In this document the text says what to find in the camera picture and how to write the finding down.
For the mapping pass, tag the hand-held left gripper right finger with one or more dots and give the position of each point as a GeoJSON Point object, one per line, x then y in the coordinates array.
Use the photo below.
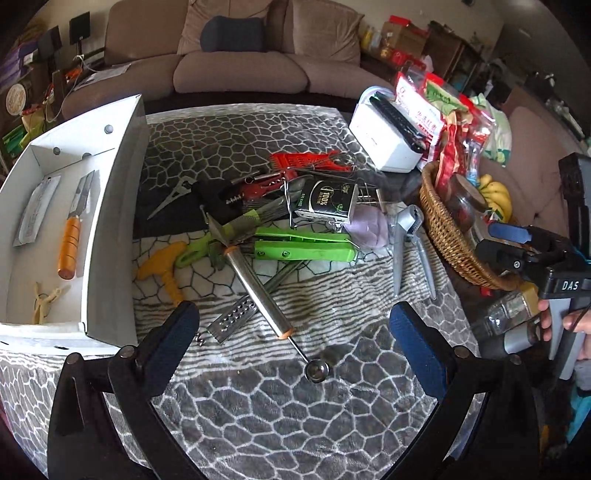
{"type": "Point", "coordinates": [420, 355]}

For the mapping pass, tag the small beige clip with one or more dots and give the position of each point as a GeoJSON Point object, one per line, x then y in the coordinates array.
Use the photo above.
{"type": "Point", "coordinates": [44, 307]}

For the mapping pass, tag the steel triangular tongs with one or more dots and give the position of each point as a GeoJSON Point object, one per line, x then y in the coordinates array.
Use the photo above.
{"type": "Point", "coordinates": [178, 191]}

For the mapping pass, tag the wicker basket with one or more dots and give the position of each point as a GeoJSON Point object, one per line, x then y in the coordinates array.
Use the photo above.
{"type": "Point", "coordinates": [443, 226]}

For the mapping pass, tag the black and white box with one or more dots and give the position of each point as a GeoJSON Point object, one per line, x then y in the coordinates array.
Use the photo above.
{"type": "Point", "coordinates": [325, 198]}

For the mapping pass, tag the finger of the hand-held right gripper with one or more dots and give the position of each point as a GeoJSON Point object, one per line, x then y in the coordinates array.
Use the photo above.
{"type": "Point", "coordinates": [498, 258]}
{"type": "Point", "coordinates": [508, 231]}

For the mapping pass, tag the red cardboard boxes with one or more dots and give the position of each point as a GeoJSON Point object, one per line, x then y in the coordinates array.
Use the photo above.
{"type": "Point", "coordinates": [404, 39]}

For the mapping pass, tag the red gold snack bag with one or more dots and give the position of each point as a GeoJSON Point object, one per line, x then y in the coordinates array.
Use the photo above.
{"type": "Point", "coordinates": [455, 147]}

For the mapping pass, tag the steel melon baller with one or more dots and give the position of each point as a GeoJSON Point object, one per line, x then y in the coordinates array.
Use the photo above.
{"type": "Point", "coordinates": [258, 290]}

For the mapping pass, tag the small steel grater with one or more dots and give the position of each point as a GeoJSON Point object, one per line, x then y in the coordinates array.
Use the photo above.
{"type": "Point", "coordinates": [231, 318]}

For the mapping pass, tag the purple boxes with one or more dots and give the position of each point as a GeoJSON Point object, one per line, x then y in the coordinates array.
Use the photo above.
{"type": "Point", "coordinates": [11, 64]}

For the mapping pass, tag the black speaker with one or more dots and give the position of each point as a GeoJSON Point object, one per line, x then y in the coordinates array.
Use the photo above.
{"type": "Point", "coordinates": [79, 27]}
{"type": "Point", "coordinates": [48, 41]}

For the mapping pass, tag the silver nutcracker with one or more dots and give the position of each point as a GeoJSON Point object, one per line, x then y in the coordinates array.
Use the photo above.
{"type": "Point", "coordinates": [406, 221]}

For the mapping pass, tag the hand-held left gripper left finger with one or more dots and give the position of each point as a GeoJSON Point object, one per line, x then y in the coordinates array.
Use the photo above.
{"type": "Point", "coordinates": [171, 350]}

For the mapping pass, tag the black remote control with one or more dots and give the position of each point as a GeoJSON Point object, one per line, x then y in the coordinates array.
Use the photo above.
{"type": "Point", "coordinates": [397, 120]}

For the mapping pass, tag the clear plastic bottle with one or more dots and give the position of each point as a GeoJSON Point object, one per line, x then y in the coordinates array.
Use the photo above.
{"type": "Point", "coordinates": [503, 309]}

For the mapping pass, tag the bunch of bananas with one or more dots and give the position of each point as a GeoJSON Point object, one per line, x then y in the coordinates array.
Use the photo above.
{"type": "Point", "coordinates": [496, 194]}

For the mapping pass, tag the wooden cabinet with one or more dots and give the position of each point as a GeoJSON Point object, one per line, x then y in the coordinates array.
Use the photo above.
{"type": "Point", "coordinates": [452, 50]}

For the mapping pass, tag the round tin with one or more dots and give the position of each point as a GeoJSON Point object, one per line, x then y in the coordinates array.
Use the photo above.
{"type": "Point", "coordinates": [16, 99]}

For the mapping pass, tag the white plastic box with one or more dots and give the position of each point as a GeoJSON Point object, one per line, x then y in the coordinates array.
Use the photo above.
{"type": "Point", "coordinates": [383, 138]}

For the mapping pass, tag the clear jar brown lid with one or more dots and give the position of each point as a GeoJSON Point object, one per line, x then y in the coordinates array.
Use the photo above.
{"type": "Point", "coordinates": [464, 203]}

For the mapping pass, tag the beige sofa cushion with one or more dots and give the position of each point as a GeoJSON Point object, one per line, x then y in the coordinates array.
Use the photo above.
{"type": "Point", "coordinates": [194, 27]}
{"type": "Point", "coordinates": [323, 32]}

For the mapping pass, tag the dark blue lumbar pillow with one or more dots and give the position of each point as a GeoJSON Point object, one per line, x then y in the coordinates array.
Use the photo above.
{"type": "Point", "coordinates": [233, 34]}

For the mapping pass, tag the person's right hand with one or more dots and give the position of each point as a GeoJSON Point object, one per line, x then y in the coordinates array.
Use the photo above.
{"type": "Point", "coordinates": [581, 332]}

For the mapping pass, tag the grey cylindrical bottle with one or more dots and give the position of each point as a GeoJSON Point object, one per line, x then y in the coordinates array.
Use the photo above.
{"type": "Point", "coordinates": [512, 341]}

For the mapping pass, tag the green white bag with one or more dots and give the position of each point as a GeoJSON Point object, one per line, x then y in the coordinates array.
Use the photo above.
{"type": "Point", "coordinates": [496, 134]}

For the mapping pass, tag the red white snack bag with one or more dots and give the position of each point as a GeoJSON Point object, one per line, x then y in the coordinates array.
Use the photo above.
{"type": "Point", "coordinates": [420, 115]}

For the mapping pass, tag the white cardboard box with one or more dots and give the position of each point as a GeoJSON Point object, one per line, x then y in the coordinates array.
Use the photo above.
{"type": "Point", "coordinates": [111, 230]}

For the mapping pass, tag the green plastic kitchen tool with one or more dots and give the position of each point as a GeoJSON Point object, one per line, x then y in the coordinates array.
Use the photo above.
{"type": "Point", "coordinates": [300, 249]}

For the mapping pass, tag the brown sofa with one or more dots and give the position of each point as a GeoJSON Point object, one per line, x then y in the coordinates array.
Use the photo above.
{"type": "Point", "coordinates": [240, 69]}

